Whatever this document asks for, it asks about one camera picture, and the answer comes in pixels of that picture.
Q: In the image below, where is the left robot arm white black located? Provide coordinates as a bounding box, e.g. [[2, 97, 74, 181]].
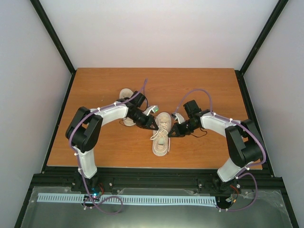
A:
[[66, 91, 159, 191]]

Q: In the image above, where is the left black frame post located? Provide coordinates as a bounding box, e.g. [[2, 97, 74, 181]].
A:
[[29, 0, 76, 76]]

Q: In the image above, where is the right black frame post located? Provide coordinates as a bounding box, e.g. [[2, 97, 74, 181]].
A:
[[238, 0, 289, 74]]

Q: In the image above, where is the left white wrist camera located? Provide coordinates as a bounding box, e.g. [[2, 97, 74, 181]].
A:
[[143, 105, 159, 116]]

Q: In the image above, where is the light blue cable duct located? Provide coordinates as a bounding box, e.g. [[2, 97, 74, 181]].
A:
[[37, 193, 217, 207]]

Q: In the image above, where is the green lit circuit board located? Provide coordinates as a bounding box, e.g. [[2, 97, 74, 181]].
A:
[[91, 182, 105, 202]]

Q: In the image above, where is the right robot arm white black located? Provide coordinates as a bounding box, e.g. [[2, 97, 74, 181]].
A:
[[168, 100, 266, 182]]

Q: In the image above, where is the black frame post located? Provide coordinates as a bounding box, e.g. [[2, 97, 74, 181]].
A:
[[29, 0, 76, 76], [238, 0, 289, 74]]

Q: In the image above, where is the white lace sneaker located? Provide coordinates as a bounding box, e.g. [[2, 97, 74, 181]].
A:
[[118, 88, 137, 126], [150, 112, 172, 157]]

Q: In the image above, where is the black aluminium frame rail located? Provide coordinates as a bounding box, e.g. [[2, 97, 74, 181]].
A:
[[29, 167, 286, 196]]

